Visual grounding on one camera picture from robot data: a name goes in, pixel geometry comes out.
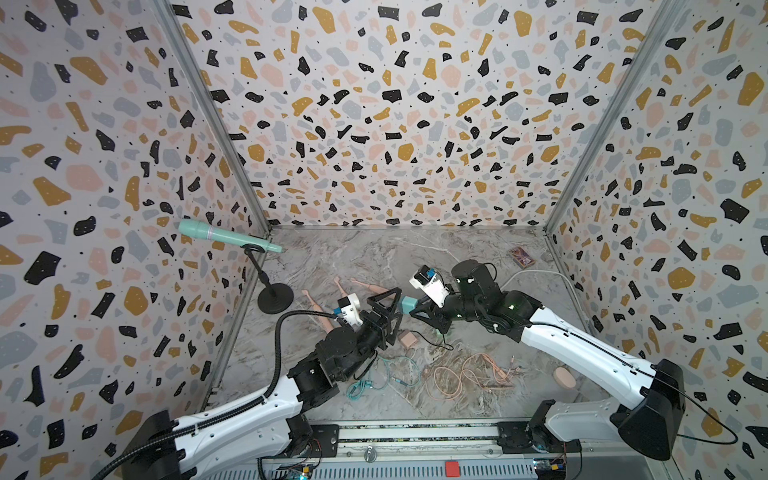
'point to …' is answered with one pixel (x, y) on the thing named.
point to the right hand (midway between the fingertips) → (418, 309)
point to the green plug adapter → (408, 304)
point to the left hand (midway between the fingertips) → (411, 302)
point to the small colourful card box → (523, 259)
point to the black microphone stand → (275, 297)
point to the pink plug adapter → (408, 339)
